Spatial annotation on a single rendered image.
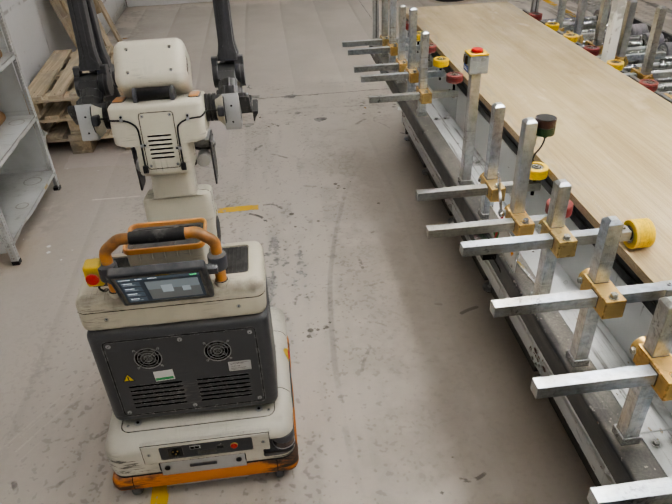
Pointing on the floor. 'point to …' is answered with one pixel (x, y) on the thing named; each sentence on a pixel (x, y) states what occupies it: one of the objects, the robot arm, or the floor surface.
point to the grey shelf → (19, 151)
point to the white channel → (613, 30)
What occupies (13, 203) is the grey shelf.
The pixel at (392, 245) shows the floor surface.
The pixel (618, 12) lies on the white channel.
